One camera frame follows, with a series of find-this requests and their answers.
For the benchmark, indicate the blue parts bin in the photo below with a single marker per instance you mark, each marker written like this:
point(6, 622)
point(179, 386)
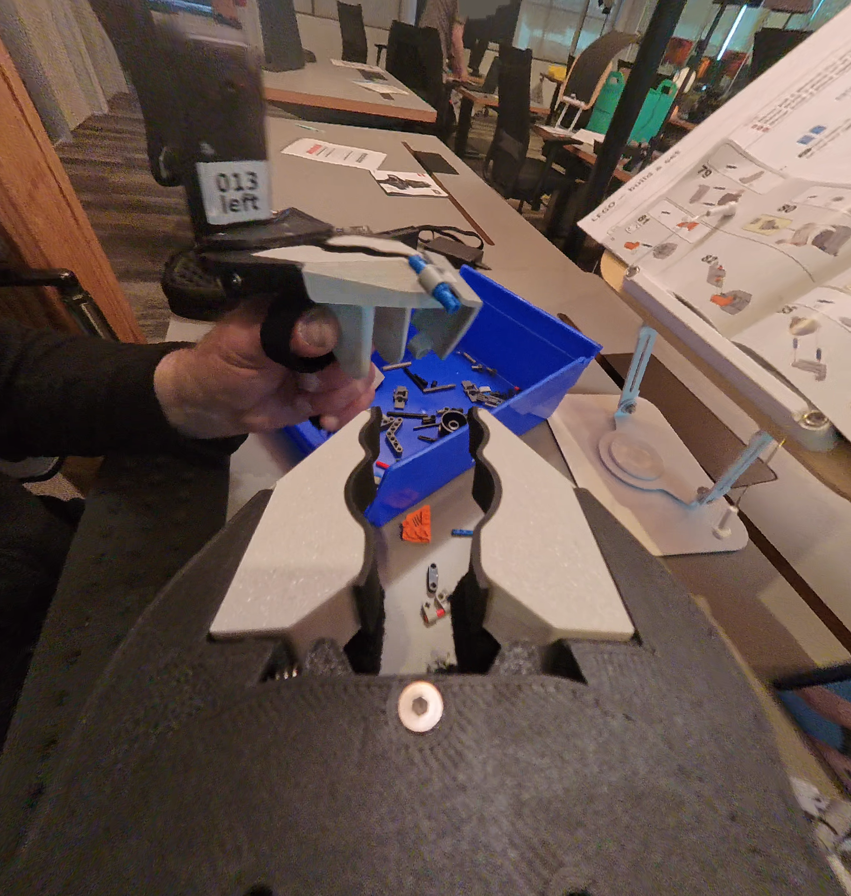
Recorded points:
point(523, 336)

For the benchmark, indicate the person's left hand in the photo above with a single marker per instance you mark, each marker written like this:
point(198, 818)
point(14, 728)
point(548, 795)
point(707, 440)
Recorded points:
point(229, 385)

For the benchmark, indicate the brown wooden strip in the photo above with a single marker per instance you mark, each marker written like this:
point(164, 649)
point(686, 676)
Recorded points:
point(464, 210)

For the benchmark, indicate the green bag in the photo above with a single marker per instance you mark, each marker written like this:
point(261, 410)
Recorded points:
point(649, 112)

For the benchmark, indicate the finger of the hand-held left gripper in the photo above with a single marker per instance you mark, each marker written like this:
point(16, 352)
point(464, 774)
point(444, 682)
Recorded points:
point(369, 243)
point(355, 283)

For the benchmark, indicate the pile of small building parts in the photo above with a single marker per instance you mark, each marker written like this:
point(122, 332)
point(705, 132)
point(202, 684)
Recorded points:
point(401, 397)

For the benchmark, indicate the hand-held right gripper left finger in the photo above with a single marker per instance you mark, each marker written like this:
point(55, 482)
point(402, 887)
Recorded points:
point(292, 560)

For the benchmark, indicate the black mat sheet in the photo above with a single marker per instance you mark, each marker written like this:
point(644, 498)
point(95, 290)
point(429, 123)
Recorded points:
point(436, 162)

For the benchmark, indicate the black toy wheel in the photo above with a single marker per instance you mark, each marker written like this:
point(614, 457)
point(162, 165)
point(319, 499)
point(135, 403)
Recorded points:
point(453, 423)

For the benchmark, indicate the grey block with red dot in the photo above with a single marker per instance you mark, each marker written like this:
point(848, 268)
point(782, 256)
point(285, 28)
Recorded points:
point(436, 609)

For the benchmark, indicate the black pole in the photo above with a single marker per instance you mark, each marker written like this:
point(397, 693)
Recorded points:
point(624, 119)

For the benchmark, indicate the white instruction booklet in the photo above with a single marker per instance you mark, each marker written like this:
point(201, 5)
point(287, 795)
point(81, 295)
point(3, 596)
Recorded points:
point(782, 175)

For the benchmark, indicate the book stand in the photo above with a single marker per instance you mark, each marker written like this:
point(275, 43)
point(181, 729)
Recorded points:
point(649, 511)

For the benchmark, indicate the white paper sheet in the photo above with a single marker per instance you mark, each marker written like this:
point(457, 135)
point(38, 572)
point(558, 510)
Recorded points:
point(334, 154)

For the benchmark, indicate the person's left forearm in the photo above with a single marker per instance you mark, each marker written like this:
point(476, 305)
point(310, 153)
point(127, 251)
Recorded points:
point(61, 385)

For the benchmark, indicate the black power adapter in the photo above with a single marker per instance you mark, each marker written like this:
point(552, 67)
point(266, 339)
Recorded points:
point(457, 246)

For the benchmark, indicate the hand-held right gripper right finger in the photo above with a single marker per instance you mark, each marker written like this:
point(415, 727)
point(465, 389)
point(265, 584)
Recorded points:
point(551, 560)

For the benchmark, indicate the black office chair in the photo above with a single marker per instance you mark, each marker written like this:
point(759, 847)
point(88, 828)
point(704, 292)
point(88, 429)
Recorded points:
point(513, 119)

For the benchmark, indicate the flat orange building piece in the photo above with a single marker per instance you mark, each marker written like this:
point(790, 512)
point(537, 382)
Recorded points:
point(417, 526)

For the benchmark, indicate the dark connector piece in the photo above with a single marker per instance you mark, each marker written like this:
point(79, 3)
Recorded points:
point(433, 575)

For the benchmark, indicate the grey panel piece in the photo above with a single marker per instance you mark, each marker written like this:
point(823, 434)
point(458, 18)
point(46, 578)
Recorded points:
point(453, 329)

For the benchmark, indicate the printed leaflet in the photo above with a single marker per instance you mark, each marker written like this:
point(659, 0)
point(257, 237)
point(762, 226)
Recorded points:
point(411, 183)

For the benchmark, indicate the blue robot kit box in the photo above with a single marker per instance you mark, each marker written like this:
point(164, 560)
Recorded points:
point(810, 721)

